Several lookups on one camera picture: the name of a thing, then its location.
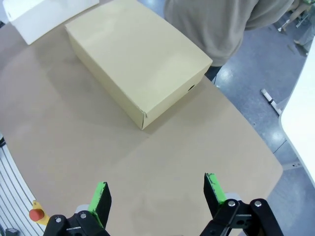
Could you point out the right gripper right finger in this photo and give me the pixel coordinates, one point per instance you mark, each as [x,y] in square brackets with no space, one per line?
[212,194]

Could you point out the white side table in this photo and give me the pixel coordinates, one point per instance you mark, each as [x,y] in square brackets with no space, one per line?
[302,123]

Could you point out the person in beige sweater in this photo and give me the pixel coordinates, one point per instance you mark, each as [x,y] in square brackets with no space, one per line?
[209,24]

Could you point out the red emergency stop button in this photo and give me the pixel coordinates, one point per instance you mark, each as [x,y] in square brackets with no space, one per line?
[36,214]

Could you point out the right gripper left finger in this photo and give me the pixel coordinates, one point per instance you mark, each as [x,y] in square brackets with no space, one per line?
[102,204]

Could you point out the light wooden floor bar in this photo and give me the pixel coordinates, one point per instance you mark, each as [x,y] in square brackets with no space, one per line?
[270,100]

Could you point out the tan cardboard shoe box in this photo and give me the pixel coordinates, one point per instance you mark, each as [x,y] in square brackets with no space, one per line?
[137,54]

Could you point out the bystander in white coat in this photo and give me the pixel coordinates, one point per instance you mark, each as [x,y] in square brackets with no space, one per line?
[306,37]

